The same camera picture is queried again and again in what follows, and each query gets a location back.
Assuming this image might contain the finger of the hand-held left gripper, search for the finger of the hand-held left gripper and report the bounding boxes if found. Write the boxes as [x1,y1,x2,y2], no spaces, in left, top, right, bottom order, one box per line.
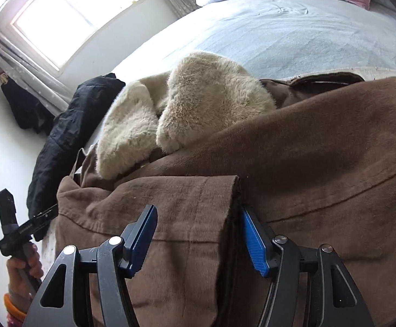
[17,204,60,243]

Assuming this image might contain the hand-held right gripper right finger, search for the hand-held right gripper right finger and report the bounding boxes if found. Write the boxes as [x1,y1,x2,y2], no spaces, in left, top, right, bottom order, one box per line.
[240,204,376,327]

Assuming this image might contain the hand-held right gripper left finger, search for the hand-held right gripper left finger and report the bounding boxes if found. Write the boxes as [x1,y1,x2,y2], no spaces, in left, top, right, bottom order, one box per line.
[23,204,158,327]

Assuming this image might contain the brown fur-collared coat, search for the brown fur-collared coat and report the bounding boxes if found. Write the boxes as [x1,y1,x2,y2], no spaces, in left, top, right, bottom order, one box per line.
[55,51,396,327]

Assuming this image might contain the person's left forearm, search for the person's left forearm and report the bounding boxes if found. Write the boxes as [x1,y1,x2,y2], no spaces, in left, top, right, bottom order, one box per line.
[0,279,32,327]

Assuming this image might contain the dark hanging clothes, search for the dark hanging clothes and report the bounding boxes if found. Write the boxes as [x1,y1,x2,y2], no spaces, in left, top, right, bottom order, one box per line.
[0,74,55,134]

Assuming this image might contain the person's left hand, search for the person's left hand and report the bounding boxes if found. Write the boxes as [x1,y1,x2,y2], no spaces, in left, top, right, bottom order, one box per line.
[7,242,44,302]

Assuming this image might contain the black quilted jacket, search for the black quilted jacket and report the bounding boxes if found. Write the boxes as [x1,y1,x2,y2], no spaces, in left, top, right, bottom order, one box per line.
[27,72,126,242]

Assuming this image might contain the window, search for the window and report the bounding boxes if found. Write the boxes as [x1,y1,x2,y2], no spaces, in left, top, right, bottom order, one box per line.
[10,0,143,73]

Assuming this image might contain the bed with light blue sheet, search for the bed with light blue sheet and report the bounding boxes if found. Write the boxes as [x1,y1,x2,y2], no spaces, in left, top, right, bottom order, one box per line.
[82,0,396,150]

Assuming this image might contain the orange bracelet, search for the orange bracelet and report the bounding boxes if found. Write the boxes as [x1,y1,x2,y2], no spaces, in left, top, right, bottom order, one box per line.
[2,294,27,318]

